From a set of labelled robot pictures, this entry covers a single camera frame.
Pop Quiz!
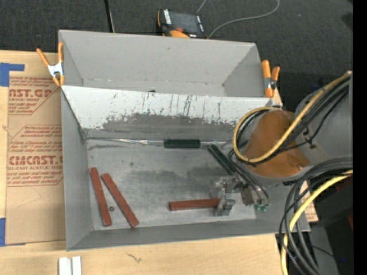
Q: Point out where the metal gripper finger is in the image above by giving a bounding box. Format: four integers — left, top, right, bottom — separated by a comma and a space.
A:
213, 198, 236, 217
210, 176, 238, 198

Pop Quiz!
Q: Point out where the brown cardboard board red print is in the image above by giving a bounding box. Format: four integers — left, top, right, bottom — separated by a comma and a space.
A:
0, 49, 318, 246

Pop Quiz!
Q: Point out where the dark green flat block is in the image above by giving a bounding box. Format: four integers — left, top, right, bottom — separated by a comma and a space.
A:
163, 139, 201, 149
207, 144, 239, 176

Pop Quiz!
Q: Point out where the red-brown flat block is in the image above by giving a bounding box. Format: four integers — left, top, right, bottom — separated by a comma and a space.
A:
168, 198, 221, 212
89, 167, 112, 227
100, 172, 140, 229

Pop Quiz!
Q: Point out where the grey metal bin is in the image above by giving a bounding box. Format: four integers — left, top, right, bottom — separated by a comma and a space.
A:
58, 29, 312, 252

